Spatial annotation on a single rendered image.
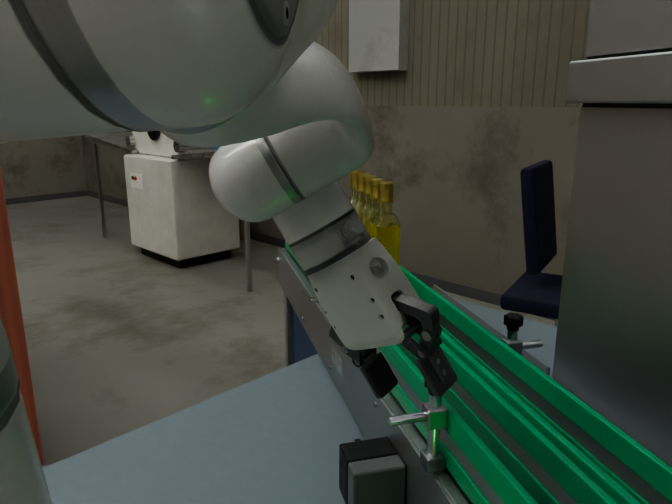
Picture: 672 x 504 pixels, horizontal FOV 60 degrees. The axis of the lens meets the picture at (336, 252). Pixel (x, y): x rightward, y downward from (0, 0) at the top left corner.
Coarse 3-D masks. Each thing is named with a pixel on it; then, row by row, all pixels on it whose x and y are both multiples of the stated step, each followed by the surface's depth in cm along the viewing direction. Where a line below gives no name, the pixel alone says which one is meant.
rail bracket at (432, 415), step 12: (432, 396) 71; (432, 408) 72; (444, 408) 72; (396, 420) 71; (408, 420) 71; (420, 420) 72; (432, 420) 71; (444, 420) 72; (432, 432) 72; (432, 444) 73; (420, 456) 75; (432, 456) 73; (432, 468) 73; (444, 468) 74
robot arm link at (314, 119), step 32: (320, 64) 38; (288, 96) 36; (320, 96) 37; (352, 96) 40; (192, 128) 32; (224, 128) 33; (256, 128) 35; (288, 128) 37; (320, 128) 45; (352, 128) 42; (288, 160) 46; (320, 160) 46; (352, 160) 47
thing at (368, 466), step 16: (352, 448) 86; (368, 448) 86; (384, 448) 86; (352, 464) 82; (368, 464) 82; (384, 464) 82; (400, 464) 82; (352, 480) 81; (368, 480) 81; (384, 480) 82; (400, 480) 82; (352, 496) 82; (368, 496) 82; (384, 496) 82; (400, 496) 83
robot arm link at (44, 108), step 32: (0, 0) 10; (0, 32) 11; (32, 32) 11; (0, 64) 11; (32, 64) 11; (0, 96) 12; (32, 96) 12; (64, 96) 12; (0, 128) 14; (32, 128) 14; (64, 128) 14; (96, 128) 14; (0, 320) 14; (0, 352) 13; (0, 384) 13; (0, 416) 13
